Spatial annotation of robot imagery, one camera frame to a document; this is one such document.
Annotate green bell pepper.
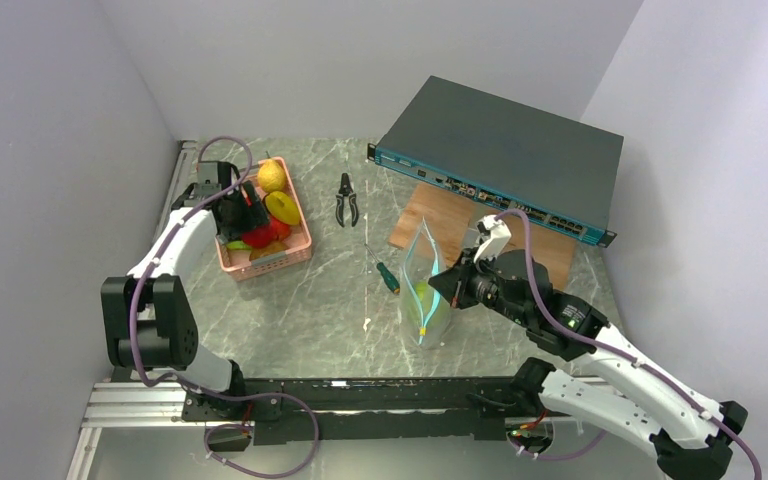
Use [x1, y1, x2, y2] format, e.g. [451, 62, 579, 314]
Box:
[225, 241, 252, 251]

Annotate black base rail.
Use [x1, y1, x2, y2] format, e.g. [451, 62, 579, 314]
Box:
[181, 360, 577, 446]

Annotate pink perforated plastic basket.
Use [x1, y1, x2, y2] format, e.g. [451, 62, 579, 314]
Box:
[216, 157, 313, 282]

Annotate aluminium frame rail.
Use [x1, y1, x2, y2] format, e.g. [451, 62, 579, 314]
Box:
[67, 140, 197, 479]

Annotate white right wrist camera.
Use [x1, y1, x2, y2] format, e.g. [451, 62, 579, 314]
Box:
[473, 215, 511, 264]

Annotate yellow pear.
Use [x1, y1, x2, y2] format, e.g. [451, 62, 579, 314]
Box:
[257, 158, 287, 193]

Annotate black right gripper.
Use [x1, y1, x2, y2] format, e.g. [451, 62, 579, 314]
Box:
[429, 246, 532, 328]

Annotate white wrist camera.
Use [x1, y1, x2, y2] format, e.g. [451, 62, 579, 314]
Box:
[193, 161, 239, 199]
[473, 215, 511, 264]

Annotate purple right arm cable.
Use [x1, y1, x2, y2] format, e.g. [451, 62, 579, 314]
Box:
[493, 208, 764, 480]

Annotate green handled screwdriver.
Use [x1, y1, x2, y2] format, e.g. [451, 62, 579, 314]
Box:
[364, 244, 401, 295]

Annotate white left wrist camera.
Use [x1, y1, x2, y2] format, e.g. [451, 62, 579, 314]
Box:
[193, 161, 239, 199]

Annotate clear zip top bag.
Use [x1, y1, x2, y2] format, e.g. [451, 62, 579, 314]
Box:
[397, 219, 452, 349]

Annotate green cabbage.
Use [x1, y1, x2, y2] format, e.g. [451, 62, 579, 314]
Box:
[406, 281, 451, 327]

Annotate yellow bell pepper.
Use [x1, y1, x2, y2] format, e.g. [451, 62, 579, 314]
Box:
[263, 191, 301, 226]

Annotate wooden board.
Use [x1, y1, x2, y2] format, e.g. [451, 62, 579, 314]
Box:
[388, 183, 577, 289]

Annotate black pliers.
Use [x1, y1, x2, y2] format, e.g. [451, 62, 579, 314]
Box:
[335, 172, 360, 227]

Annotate teal network switch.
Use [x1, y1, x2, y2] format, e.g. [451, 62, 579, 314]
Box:
[367, 76, 624, 248]

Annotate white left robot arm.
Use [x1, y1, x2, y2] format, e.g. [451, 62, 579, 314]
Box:
[100, 161, 266, 420]

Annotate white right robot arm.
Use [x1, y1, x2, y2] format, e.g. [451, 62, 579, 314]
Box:
[429, 248, 748, 479]

